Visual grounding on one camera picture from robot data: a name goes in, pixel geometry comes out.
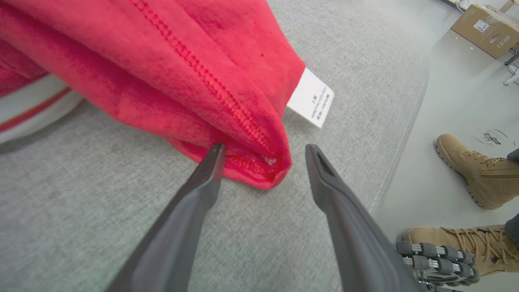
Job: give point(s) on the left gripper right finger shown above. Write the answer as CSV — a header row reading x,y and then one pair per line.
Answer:
x,y
357,243

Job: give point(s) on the red white basketball jersey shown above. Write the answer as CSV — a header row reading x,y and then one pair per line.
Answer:
x,y
162,61

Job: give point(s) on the tan lace-up boot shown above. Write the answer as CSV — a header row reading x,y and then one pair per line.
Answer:
x,y
486,178
466,243

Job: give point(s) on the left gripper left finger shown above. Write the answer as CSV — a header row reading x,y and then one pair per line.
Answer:
x,y
174,243

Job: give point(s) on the metal furniture leg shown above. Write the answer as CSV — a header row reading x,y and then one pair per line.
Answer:
x,y
513,59

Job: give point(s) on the grey fabric sofa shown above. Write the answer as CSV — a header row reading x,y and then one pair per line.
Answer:
x,y
101,194

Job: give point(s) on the dark trouser leg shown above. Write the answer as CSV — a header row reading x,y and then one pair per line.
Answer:
x,y
514,156
513,231

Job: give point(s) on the brown cardboard box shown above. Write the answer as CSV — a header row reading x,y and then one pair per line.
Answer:
x,y
486,32

